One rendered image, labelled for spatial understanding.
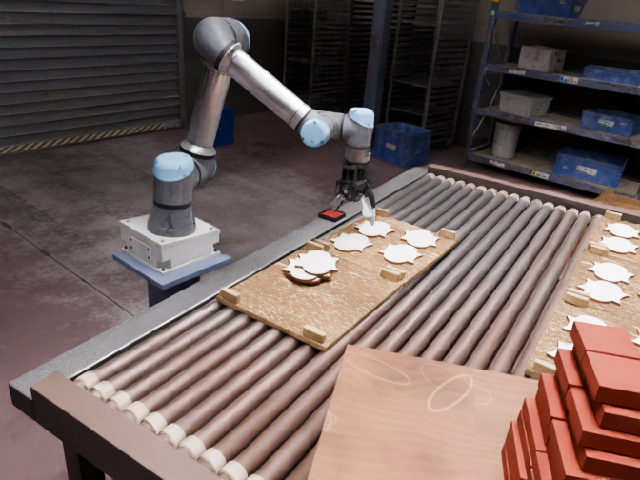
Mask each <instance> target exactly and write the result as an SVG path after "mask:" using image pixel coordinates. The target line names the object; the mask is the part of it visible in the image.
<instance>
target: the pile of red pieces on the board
mask: <svg viewBox="0 0 640 480"><path fill-rule="evenodd" d="M570 337H571V340H572V342H573V347H572V350H567V349H561V348H557V351H556V353H555V356H554V359H553V361H554V364H555V367H556V371H555V375H551V374H546V373H541V375H540V378H539V382H538V390H537V392H536V395H535V399H534V398H529V397H525V399H524V403H523V406H522V409H520V411H519V414H518V417H517V421H515V420H511V421H510V426H509V431H508V434H507V437H506V440H505V443H504V445H503V448H502V451H501V454H502V464H503V472H504V480H640V354H639V352H638V350H637V349H636V347H635V346H634V344H633V342H632V341H631V339H630V336H629V334H628V333H627V331H626V330H625V329H620V328H615V327H609V326H603V325H597V324H592V323H586V322H580V321H573V324H572V327H571V330H570Z"/></svg>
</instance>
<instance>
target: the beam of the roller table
mask: <svg viewBox="0 0 640 480"><path fill-rule="evenodd" d="M427 173H428V170H427V169H423V168H419V167H414V168H413V169H411V170H408V171H406V172H404V173H402V174H400V175H398V176H397V177H395V178H393V179H391V180H389V181H388V182H386V183H384V184H383V185H381V186H379V187H377V188H375V189H373V190H372V192H373V194H374V198H375V205H377V204H378V203H380V202H382V201H384V200H385V199H387V198H389V197H390V196H392V195H394V194H395V193H396V192H398V191H400V190H402V189H404V188H406V187H407V186H409V185H411V184H412V183H414V182H416V181H418V180H419V179H421V178H423V177H424V176H425V175H426V174H427ZM362 198H365V195H363V196H362ZM362 198H360V201H358V202H354V203H353V201H352V202H348V203H347V204H345V205H343V206H341V207H339V209H338V210H342V211H344V212H345V213H346V217H344V218H343V219H341V220H339V221H337V222H336V223H334V222H331V221H329V220H325V219H322V218H318V219H316V220H314V221H312V222H310V223H308V224H307V225H305V226H304V227H302V228H300V229H298V230H295V231H293V232H291V233H289V234H288V235H286V236H284V237H282V238H280V239H278V240H276V241H274V242H273V243H271V244H269V245H267V246H265V247H264V248H262V249H260V250H258V251H256V252H254V253H252V254H250V255H248V256H246V257H244V258H242V259H241V260H239V261H237V262H235V263H233V264H231V265H229V266H227V267H225V268H224V269H222V270H220V271H218V272H216V273H214V274H212V275H211V276H209V277H207V278H205V279H203V280H201V281H199V282H197V283H195V284H194V285H192V286H190V287H188V288H186V289H184V290H181V291H179V292H178V293H176V294H174V295H173V296H171V297H169V298H167V299H165V300H164V301H162V302H160V303H158V304H156V305H154V306H152V307H150V308H148V309H147V310H144V311H142V312H140V313H138V314H136V315H134V316H132V318H130V319H128V320H126V321H124V322H122V323H120V324H118V325H117V326H115V327H113V328H111V329H109V330H106V331H104V332H102V333H101V334H99V335H97V336H95V337H93V338H91V339H90V340H88V341H86V342H85V343H83V344H81V345H79V346H77V347H75V348H73V349H71V350H69V351H67V352H65V353H63V354H61V355H59V356H57V357H55V358H54V359H52V360H50V361H49V362H47V363H45V364H43V365H41V366H39V367H38V368H36V369H34V370H31V371H29V372H27V373H25V374H23V375H22V376H20V377H18V378H16V379H14V380H12V381H10V382H9V389H10V397H11V402H12V404H13V405H14V406H15V407H16V408H18V409H19V410H20V411H22V412H24V413H25V414H26V415H27V416H28V417H30V418H31V419H32V420H34V421H36V418H35V412H34V407H33V403H32V397H31V392H30V386H31V385H33V384H35V383H37V382H39V381H40V380H42V379H44V378H46V377H48V376H49V375H51V374H53V373H55V372H57V371H58V372H59V373H61V374H62V375H64V376H65V377H67V378H68V379H69V380H71V381H72V382H73V381H75V378H77V377H78V376H80V375H82V374H84V373H85V372H87V371H92V370H95V369H96V368H98V367H100V366H101V365H103V364H105V363H106V362H108V361H109V360H111V359H112V358H114V357H116V356H117V355H119V354H121V353H123V352H124V351H126V350H128V349H130V348H132V347H134V346H135V345H137V344H139V343H140V342H142V341H144V340H146V339H147V338H149V337H151V336H152V335H154V334H155V333H157V332H158V331H160V330H162V329H164V328H166V327H168V326H169V325H171V324H173V323H174V322H176V321H178V320H180V319H181V318H183V317H185V316H186V315H188V314H190V313H192V312H193V311H195V310H197V309H199V308H201V307H203V306H204V305H206V304H208V302H210V301H212V300H214V299H215V298H216V296H217V295H219V294H220V289H222V288H223V287H226V288H228V289H230V288H232V287H234V286H236V285H238V284H239V283H241V282H243V281H245V280H247V279H248V278H250V277H252V276H253V275H255V274H256V273H258V272H260V271H262V270H264V269H266V268H268V267H270V266H272V265H273V264H275V263H277V262H279V261H281V260H282V259H284V258H286V257H288V256H289V255H291V254H293V253H294V252H296V251H298V250H300V249H302V248H304V247H305V246H306V245H307V242H308V241H309V240H311V241H312V242H313V239H315V238H316V239H318V238H320V237H322V236H323V235H325V234H327V233H328V232H330V231H332V230H334V229H336V228H338V227H339V226H341V225H343V224H345V223H346V222H348V221H349V220H351V219H352V218H354V217H356V216H357V215H359V214H361V213H362V209H363V208H364V206H363V203H362Z"/></svg>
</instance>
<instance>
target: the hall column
mask: <svg viewBox="0 0 640 480"><path fill-rule="evenodd" d="M393 3H394V0H374V8H373V16H372V25H371V35H370V51H369V60H368V68H367V77H366V86H365V95H364V104H363V108H365V109H369V110H372V111H373V113H374V121H373V125H374V128H373V131H372V139H371V147H370V153H372V151H373V149H374V144H373V143H374V141H375V140H374V139H375V133H376V125H378V124H379V119H380V111H381V104H382V96H383V88H384V80H385V72H386V65H387V57H388V49H389V41H390V26H391V18H392V11H393Z"/></svg>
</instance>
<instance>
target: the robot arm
mask: <svg viewBox="0 0 640 480"><path fill-rule="evenodd" d="M193 44H194V46H195V48H196V50H197V52H198V53H199V54H200V55H201V60H202V62H203V64H204V69H203V73H202V77H201V81H200V85H199V90H198V93H197V97H196V101H195V105H194V109H193V113H192V118H191V121H190V128H189V132H188V136H187V139H185V140H183V141H181V143H180V147H179V151H178V152H170V153H167V152H166V153H163V154H160V155H159V156H157V157H156V158H155V160H154V165H153V170H152V172H153V205H152V208H151V211H150V216H149V218H148V221H147V230H148V231H149V232H150V233H152V234H154V235H157V236H161V237H168V238H178V237H185V236H189V235H192V234H194V233H195V232H196V221H195V217H194V214H193V210H192V207H191V199H192V191H193V190H194V189H196V188H198V187H199V186H201V185H204V184H206V183H207V182H209V180H211V178H212V176H213V175H214V174H215V172H216V160H215V154H216V150H215V148H214V147H213V143H214V139H215V136H216V132H217V129H218V125H219V122H220V118H221V114H222V110H223V107H224V104H225V100H226V96H227V92H228V89H229V85H230V79H231V78H233V79H234V80H235V81H236V82H238V83H239V84H240V85H241V86H242V87H244V88H245V89H246V90H247V91H249V92H250V93H251V94H252V95H253V96H255V97H256V98H257V99H258V100H259V101H261V102H262V103H263V104H264V105H265V106H267V107H268V108H269V109H270V110H272V111H273V112H274V113H275V114H276V115H277V116H279V117H280V118H281V119H282V120H283V121H285V122H286V123H287V124H288V125H289V126H291V127H292V128H293V129H294V130H296V131H297V132H298V133H299V134H300V136H301V139H302V141H303V142H304V143H305V144H306V145H307V146H309V147H312V148H317V147H320V146H323V145H324V144H326V143H327V142H328V141H329V140H330V139H331V138H336V139H346V140H347V144H346V151H345V158H346V160H345V163H343V168H342V178H341V179H339V180H337V181H336V189H335V199H334V200H333V201H332V202H331V203H330V206H333V207H332V212H333V213H335V212H336V211H337V210H338V209H339V207H340V205H342V204H343V201H344V200H346V199H347V201H350V202H352V201H353V203H354V202H358V201H360V198H362V196H363V195H365V198H362V203H363V206H364V208H363V209H362V213H363V215H364V216H365V217H369V218H370V223H371V225H372V226H374V222H375V198H374V194H373V192H372V190H371V189H370V184H375V181H376V178H377V177H376V176H375V175H374V174H373V173H371V172H368V171H367V170H365V169H363V168H366V167H367V166H368V165H369V160H370V147H371V139H372V131H373V128H374V125H373V121H374V113H373V111H372V110H369V109H365V108H351V109H350V112H349V114H345V113H337V112H330V111H323V110H313V109H312V108H311V107H309V106H308V105H307V104H306V103H305V102H303V101H302V100H301V99H300V98H299V97H298V96H296V95H295V94H294V93H293V92H292V91H290V90H289V89H288V88H287V87H285V86H284V85H283V84H282V83H281V82H279V81H278V80H277V79H276V78H275V77H274V76H272V75H271V74H270V73H269V72H268V71H266V70H265V69H264V68H263V67H261V66H260V65H259V64H258V63H257V62H255V61H254V60H253V59H252V58H251V57H250V56H248V55H247V52H248V50H249V48H250V34H249V32H248V30H247V28H246V27H245V26H244V25H243V24H242V23H241V22H239V21H238V20H235V19H233V18H229V17H224V18H220V17H208V18H205V19H203V20H202V21H200V22H199V23H198V25H197V26H196V28H195V30H194V33H193ZM337 185H339V191H338V192H337Z"/></svg>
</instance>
